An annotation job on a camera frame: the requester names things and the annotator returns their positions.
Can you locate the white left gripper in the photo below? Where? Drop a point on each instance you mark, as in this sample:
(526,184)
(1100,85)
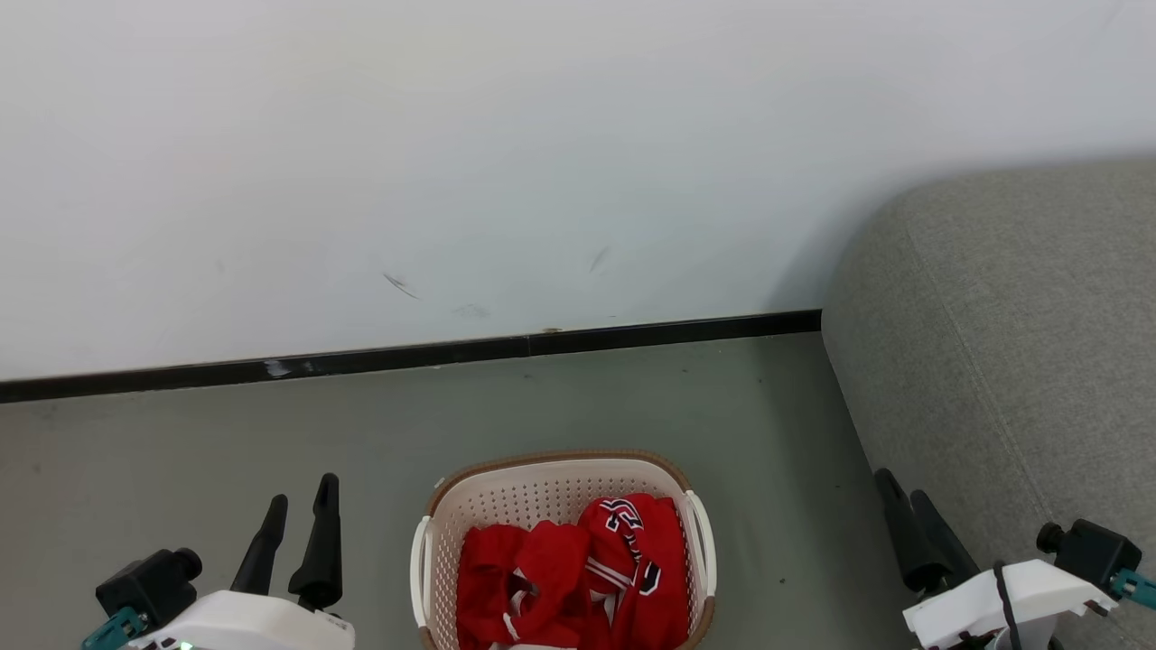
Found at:
(244,627)

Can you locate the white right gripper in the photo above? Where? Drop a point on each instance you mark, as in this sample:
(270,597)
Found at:
(984,605)

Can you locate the red jersey with number print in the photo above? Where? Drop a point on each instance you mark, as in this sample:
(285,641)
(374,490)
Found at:
(664,542)

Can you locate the grey fabric sofa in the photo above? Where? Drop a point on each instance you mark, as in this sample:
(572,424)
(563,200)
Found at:
(1011,361)

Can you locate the cream perforated laundry basket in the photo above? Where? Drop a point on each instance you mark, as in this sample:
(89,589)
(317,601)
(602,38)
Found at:
(524,496)

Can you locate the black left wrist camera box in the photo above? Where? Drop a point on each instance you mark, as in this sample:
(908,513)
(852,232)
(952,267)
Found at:
(149,587)

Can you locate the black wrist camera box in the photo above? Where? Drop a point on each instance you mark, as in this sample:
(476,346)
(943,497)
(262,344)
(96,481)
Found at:
(1088,551)
(149,587)

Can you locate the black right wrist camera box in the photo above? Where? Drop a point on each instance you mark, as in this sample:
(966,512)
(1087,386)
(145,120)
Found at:
(1088,551)

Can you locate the black wall baseboard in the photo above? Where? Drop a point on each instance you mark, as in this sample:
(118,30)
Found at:
(406,357)

